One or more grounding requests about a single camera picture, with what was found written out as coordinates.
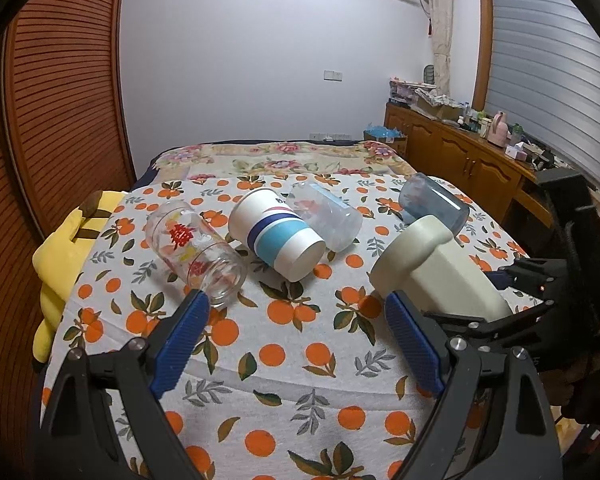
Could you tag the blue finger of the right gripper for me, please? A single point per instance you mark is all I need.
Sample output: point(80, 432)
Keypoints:
point(501, 279)
point(528, 325)

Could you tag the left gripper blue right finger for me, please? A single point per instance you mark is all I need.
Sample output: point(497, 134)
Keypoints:
point(448, 369)

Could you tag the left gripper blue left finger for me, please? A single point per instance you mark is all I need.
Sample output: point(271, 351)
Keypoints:
point(143, 370)

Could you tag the blue translucent plastic cup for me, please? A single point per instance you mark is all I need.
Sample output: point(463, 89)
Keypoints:
point(421, 196)

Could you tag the clear plastic labelled cup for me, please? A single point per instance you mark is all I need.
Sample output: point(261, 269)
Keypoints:
point(335, 221)

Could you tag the striped white paper cup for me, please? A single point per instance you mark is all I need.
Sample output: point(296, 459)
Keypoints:
point(267, 225)

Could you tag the person's right hand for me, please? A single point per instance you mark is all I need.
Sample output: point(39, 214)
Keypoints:
point(576, 391)

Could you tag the brown wooden sideboard cabinet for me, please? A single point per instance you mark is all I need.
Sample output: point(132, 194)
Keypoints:
point(504, 188)

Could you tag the pink tissue box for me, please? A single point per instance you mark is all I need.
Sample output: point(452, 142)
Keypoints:
point(516, 152)

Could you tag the printed clear glass tumbler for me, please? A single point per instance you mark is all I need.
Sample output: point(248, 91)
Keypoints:
point(194, 251)

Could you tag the yellow plush pillow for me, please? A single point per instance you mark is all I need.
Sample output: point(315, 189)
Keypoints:
point(59, 260)

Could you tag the pink thermos jug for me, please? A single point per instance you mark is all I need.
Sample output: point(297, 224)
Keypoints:
point(498, 130)

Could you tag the orange print white cloth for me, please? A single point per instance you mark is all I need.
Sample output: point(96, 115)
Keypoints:
point(288, 380)

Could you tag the floral bed blanket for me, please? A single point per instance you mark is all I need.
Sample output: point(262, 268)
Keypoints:
point(200, 162)

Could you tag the blue bag box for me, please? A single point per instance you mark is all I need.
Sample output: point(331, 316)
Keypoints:
point(394, 138)

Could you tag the cardboard box with cloths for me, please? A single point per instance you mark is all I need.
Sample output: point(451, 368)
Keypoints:
point(438, 106)

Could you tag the grey window blind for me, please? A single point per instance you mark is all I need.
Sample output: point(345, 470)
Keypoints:
point(545, 75)

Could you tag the brown louvered wooden wardrobe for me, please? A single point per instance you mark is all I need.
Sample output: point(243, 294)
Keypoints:
point(62, 137)

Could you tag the beige tied curtain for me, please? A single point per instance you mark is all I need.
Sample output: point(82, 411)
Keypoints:
point(441, 20)

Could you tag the white wall socket strip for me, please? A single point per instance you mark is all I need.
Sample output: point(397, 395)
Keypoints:
point(329, 137)

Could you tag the white wall switch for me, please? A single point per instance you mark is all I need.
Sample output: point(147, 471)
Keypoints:
point(331, 75)

